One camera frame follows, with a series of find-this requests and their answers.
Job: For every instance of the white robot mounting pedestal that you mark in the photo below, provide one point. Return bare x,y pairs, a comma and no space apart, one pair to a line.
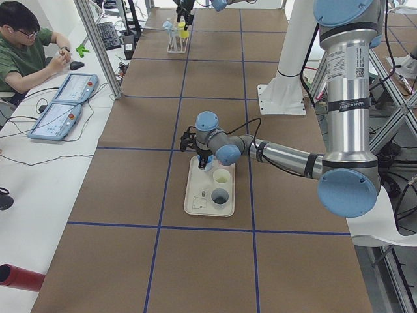
283,95

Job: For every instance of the white wire cup rack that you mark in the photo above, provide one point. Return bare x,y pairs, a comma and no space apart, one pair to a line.
175,44

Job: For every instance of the white chair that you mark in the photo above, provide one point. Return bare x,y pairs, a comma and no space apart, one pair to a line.
377,227

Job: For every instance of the blue teach pendant near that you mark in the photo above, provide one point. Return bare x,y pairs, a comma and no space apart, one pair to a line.
55,122

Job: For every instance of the blue teach pendant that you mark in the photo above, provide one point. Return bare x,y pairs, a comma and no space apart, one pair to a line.
55,122
76,88

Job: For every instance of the pale green plastic cup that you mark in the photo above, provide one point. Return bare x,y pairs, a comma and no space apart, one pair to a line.
222,178

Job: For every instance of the cream plastic tray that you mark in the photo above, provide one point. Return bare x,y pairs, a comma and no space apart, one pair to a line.
200,185

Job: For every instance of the black keyboard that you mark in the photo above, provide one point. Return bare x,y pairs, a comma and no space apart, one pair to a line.
109,35

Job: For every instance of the aluminium frame post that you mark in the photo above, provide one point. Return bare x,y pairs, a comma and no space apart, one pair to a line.
90,24

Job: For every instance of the red bottle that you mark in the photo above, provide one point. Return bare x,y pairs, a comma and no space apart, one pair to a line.
20,278

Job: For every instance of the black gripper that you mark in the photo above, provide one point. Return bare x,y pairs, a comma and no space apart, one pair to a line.
203,153
182,7

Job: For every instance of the black computer mouse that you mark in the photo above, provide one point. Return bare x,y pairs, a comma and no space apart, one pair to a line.
75,65

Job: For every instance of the green plastic clip tool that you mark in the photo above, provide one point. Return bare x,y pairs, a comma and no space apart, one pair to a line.
82,50

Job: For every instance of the person in green shirt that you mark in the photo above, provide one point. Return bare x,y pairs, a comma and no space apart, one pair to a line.
30,54

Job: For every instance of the blue teach pendant far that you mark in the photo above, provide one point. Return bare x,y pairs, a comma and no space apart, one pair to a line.
76,88

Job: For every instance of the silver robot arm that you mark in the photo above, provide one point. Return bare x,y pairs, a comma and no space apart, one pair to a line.
218,5
347,174

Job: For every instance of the grey plastic cup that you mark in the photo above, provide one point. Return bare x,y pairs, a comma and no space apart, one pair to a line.
219,198

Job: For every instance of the yellow plastic cup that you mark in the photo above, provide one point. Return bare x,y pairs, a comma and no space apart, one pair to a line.
183,30

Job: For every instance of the blue plastic cup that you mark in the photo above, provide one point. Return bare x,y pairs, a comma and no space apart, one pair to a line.
168,26
209,165

